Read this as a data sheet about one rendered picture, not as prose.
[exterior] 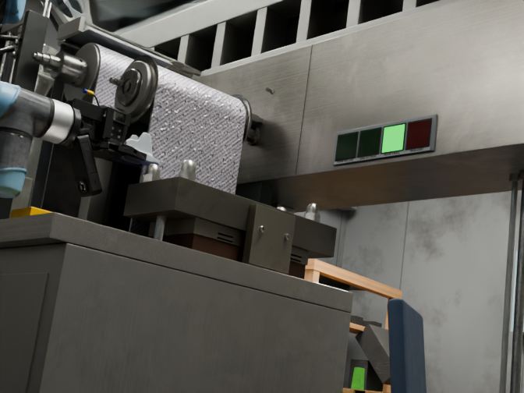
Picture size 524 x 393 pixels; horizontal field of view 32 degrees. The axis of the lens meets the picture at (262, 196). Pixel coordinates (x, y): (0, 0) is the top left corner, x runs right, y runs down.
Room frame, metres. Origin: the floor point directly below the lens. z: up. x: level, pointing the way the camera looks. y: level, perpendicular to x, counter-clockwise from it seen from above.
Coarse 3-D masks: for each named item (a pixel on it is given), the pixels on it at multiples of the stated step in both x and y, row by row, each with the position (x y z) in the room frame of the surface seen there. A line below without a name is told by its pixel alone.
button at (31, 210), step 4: (20, 208) 1.46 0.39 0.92; (24, 208) 1.45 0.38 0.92; (28, 208) 1.44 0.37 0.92; (32, 208) 1.43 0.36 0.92; (36, 208) 1.44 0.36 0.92; (12, 212) 1.48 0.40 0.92; (16, 212) 1.47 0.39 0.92; (20, 212) 1.46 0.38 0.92; (24, 212) 1.45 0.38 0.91; (28, 212) 1.44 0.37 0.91; (32, 212) 1.44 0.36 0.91; (36, 212) 1.44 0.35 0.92; (40, 212) 1.44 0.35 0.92; (44, 212) 1.45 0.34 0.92; (48, 212) 1.45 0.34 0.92; (12, 216) 1.48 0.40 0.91; (16, 216) 1.47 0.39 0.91; (20, 216) 1.46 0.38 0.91
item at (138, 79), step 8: (128, 72) 1.75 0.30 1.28; (136, 72) 1.72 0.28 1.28; (128, 80) 1.75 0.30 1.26; (136, 80) 1.72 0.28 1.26; (120, 88) 1.76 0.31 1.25; (128, 88) 1.74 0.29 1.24; (136, 88) 1.72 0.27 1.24; (120, 96) 1.76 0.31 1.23; (128, 96) 1.73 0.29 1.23; (136, 96) 1.73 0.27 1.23; (128, 104) 1.75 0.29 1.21
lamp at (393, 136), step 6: (396, 126) 1.64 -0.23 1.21; (402, 126) 1.63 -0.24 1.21; (384, 132) 1.66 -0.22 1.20; (390, 132) 1.65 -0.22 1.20; (396, 132) 1.64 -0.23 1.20; (402, 132) 1.63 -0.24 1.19; (384, 138) 1.66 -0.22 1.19; (390, 138) 1.65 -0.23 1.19; (396, 138) 1.64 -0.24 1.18; (402, 138) 1.63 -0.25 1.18; (384, 144) 1.66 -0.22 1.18; (390, 144) 1.65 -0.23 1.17; (396, 144) 1.64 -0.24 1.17; (402, 144) 1.62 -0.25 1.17; (384, 150) 1.66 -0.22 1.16; (390, 150) 1.65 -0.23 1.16
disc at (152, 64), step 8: (144, 56) 1.74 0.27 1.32; (152, 64) 1.72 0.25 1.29; (152, 72) 1.72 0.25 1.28; (152, 80) 1.71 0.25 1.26; (152, 88) 1.71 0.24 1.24; (152, 96) 1.70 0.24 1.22; (144, 104) 1.72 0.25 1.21; (136, 112) 1.74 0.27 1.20; (144, 112) 1.72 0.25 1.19; (136, 120) 1.74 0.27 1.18
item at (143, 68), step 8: (136, 64) 1.74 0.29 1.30; (144, 64) 1.72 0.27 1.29; (144, 72) 1.72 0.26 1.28; (144, 80) 1.71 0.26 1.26; (144, 88) 1.71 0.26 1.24; (144, 96) 1.71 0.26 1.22; (120, 104) 1.77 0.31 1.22; (136, 104) 1.72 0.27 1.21; (128, 112) 1.74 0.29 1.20; (144, 120) 1.77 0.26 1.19
